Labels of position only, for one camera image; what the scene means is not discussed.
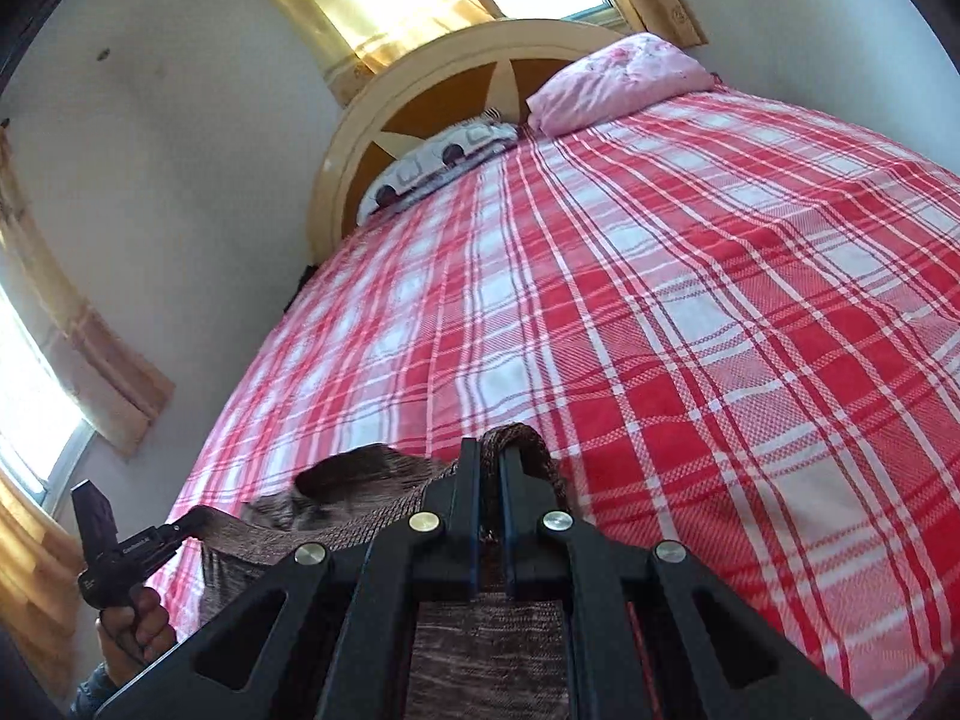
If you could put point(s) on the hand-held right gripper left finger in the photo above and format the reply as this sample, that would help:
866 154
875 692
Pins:
457 540

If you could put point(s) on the red plaid bed sheet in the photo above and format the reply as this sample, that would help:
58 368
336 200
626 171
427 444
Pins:
675 315

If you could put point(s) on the white black patterned pillow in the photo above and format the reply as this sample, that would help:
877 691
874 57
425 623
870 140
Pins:
435 161

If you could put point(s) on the brown knitted sun-pattern sweater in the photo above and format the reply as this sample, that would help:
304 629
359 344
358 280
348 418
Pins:
487 660

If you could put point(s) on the person's left hand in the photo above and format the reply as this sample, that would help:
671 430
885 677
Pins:
146 626

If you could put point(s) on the side window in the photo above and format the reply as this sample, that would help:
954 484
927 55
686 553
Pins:
30 405

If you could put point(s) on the cream and orange headboard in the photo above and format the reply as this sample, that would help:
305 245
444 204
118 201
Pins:
424 109

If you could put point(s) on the pink pillow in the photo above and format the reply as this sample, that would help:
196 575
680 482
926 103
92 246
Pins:
615 82

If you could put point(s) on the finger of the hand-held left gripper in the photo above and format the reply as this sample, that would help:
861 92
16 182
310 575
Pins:
180 526

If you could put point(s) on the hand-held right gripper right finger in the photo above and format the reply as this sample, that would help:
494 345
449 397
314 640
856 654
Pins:
529 547

